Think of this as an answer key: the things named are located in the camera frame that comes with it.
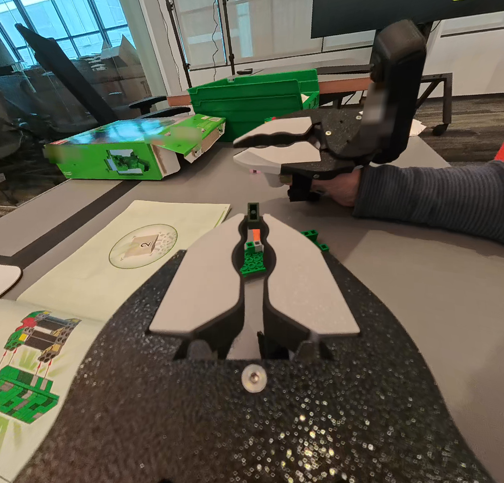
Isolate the instruction booklet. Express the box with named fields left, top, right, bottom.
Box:
left=0, top=200, right=232, bottom=483

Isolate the green toy box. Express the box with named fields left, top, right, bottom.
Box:
left=43, top=114, right=227, bottom=181

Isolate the grey desk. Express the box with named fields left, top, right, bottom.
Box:
left=0, top=131, right=504, bottom=483

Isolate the green plastic crate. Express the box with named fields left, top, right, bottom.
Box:
left=187, top=69, right=320, bottom=142

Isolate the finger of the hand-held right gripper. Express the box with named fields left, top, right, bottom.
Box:
left=233, top=140, right=323, bottom=187
left=232, top=117, right=320, bottom=149

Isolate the person's right hand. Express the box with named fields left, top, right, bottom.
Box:
left=315, top=167, right=365, bottom=208

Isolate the black wall screen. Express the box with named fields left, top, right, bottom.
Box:
left=311, top=0, right=504, bottom=39

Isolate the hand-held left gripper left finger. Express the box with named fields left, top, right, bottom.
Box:
left=149, top=214, right=249, bottom=359

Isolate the green brick assembly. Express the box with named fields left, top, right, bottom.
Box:
left=239, top=228, right=330, bottom=278

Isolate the black tilted panel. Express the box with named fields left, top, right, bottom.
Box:
left=15, top=23, right=115, bottom=123

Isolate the grey mesh office chair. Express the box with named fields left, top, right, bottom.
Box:
left=0, top=74, right=44, bottom=208

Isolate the black office chair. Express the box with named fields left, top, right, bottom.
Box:
left=128, top=94, right=192, bottom=123

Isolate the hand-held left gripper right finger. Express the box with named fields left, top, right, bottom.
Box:
left=260, top=214, right=361, bottom=358

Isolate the pile of cardboard boxes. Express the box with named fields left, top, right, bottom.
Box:
left=75, top=34, right=148, bottom=98

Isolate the white stand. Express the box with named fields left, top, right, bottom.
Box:
left=0, top=264, right=23, bottom=297

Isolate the person's right forearm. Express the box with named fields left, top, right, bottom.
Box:
left=352, top=145, right=504, bottom=243

